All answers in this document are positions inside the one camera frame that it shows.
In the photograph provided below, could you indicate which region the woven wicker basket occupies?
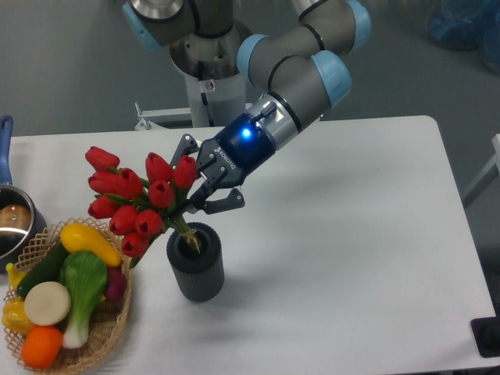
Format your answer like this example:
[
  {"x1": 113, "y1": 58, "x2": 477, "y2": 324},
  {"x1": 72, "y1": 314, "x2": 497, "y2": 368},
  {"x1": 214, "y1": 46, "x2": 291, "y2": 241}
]
[{"x1": 1, "y1": 217, "x2": 132, "y2": 374}]

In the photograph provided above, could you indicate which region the blue plastic bag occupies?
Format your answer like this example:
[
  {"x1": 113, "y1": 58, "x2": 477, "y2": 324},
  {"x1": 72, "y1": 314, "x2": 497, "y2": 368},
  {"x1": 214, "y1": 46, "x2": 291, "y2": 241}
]
[{"x1": 426, "y1": 1, "x2": 499, "y2": 74}]

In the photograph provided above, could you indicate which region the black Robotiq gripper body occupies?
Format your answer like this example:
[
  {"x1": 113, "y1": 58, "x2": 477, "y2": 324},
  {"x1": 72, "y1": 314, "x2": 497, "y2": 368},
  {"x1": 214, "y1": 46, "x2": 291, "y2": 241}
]
[{"x1": 196, "y1": 113, "x2": 276, "y2": 189}]

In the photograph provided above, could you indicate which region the green bok choy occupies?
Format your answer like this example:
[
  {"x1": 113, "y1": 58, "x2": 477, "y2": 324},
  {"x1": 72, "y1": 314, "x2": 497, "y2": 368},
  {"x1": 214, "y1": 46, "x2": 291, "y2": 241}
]
[{"x1": 59, "y1": 250, "x2": 107, "y2": 349}]

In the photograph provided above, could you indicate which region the yellow squash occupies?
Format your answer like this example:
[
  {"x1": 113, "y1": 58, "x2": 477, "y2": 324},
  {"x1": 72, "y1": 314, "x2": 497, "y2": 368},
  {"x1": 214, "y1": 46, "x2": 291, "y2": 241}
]
[{"x1": 59, "y1": 223, "x2": 122, "y2": 267}]

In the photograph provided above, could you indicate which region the orange fruit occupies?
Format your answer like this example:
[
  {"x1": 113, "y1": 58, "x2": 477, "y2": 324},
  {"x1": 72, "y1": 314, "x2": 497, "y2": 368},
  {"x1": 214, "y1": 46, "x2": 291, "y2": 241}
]
[{"x1": 21, "y1": 326, "x2": 63, "y2": 370}]

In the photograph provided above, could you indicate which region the dark grey ribbed vase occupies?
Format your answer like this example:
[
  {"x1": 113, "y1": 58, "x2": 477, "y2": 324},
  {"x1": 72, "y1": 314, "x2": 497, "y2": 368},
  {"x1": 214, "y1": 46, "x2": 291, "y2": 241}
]
[{"x1": 166, "y1": 222, "x2": 224, "y2": 302}]

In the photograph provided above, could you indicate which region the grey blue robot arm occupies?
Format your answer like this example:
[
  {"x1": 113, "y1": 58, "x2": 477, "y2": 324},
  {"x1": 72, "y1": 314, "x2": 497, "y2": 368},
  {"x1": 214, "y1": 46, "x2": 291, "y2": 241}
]
[{"x1": 123, "y1": 1, "x2": 371, "y2": 215}]

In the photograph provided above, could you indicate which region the white frame at right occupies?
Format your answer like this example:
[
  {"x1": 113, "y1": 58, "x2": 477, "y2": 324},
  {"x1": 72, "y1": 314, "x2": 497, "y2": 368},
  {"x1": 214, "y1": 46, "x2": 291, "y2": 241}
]
[{"x1": 462, "y1": 134, "x2": 499, "y2": 209}]

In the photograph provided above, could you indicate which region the green cucumber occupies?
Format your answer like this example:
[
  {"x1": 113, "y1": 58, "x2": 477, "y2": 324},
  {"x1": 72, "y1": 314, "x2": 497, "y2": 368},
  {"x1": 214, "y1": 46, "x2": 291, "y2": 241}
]
[{"x1": 16, "y1": 241, "x2": 70, "y2": 298}]

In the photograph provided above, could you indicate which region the blue handled saucepan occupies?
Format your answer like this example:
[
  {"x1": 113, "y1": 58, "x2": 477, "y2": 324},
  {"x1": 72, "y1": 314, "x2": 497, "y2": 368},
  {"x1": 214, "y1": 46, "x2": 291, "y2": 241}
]
[{"x1": 1, "y1": 115, "x2": 46, "y2": 274}]

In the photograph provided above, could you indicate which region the black box at edge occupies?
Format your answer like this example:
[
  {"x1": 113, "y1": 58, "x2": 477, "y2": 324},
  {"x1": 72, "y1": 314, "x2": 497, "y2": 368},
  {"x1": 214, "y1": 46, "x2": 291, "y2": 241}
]
[{"x1": 470, "y1": 317, "x2": 499, "y2": 358}]

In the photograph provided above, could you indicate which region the beige round bun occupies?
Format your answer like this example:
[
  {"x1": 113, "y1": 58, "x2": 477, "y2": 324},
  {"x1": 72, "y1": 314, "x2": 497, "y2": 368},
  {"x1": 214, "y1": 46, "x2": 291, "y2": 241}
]
[{"x1": 24, "y1": 281, "x2": 71, "y2": 326}]

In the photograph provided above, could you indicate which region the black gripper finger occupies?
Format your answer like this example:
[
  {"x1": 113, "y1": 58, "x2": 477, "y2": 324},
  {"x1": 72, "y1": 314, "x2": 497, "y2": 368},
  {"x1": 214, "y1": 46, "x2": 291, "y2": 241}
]
[
  {"x1": 188, "y1": 185, "x2": 245, "y2": 215},
  {"x1": 170, "y1": 134, "x2": 202, "y2": 168}
]

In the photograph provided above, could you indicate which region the red tulip bouquet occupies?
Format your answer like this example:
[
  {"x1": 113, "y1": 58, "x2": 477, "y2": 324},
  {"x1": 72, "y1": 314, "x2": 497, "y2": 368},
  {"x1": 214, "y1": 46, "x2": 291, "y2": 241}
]
[{"x1": 85, "y1": 146, "x2": 202, "y2": 267}]

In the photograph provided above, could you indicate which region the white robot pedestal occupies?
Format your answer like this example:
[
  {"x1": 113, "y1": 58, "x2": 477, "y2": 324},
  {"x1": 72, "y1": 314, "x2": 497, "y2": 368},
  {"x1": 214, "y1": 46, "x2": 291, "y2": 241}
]
[{"x1": 134, "y1": 20, "x2": 325, "y2": 131}]

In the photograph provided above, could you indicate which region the red radish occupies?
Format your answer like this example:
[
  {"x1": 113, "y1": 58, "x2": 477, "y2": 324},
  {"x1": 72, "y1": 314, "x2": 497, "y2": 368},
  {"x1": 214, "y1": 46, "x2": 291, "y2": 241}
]
[{"x1": 104, "y1": 268, "x2": 127, "y2": 301}]

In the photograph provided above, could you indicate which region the yellow bell pepper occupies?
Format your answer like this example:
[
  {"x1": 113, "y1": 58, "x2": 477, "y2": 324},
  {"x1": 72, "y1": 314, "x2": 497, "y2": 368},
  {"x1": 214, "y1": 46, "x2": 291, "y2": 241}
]
[{"x1": 2, "y1": 297, "x2": 35, "y2": 336}]

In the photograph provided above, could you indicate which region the yellow banana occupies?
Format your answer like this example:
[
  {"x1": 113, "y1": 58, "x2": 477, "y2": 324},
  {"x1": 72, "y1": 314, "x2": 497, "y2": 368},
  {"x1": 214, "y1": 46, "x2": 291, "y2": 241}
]
[{"x1": 5, "y1": 262, "x2": 27, "y2": 290}]

